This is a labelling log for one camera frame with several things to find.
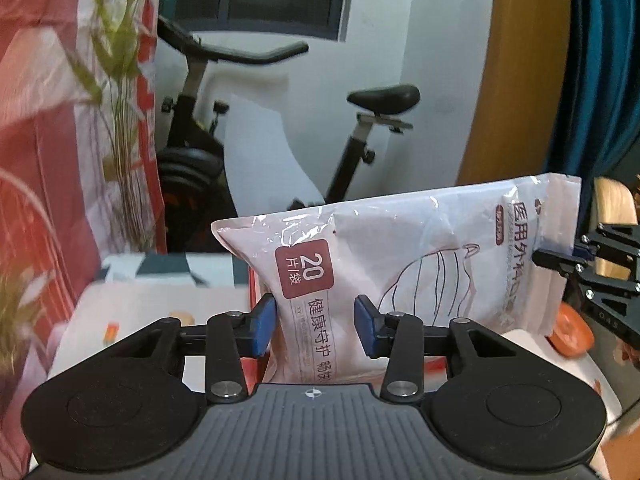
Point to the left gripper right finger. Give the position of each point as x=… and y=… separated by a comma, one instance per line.
x=405, y=342

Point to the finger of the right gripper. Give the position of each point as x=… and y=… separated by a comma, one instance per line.
x=610, y=242
x=579, y=271

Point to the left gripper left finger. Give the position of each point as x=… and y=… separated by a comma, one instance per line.
x=225, y=340

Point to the white face mask package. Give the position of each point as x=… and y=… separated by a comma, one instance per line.
x=463, y=252

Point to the beige wooden chair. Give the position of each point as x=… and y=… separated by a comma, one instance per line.
x=613, y=202

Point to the orange round object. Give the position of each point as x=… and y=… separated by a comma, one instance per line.
x=571, y=335

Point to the teal curtain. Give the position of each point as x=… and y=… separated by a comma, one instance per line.
x=597, y=121

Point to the wooden door panel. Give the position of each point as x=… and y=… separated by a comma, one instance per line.
x=519, y=92

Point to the black exercise bike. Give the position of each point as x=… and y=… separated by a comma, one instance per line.
x=241, y=165

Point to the green artificial plant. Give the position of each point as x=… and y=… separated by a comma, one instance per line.
x=113, y=62

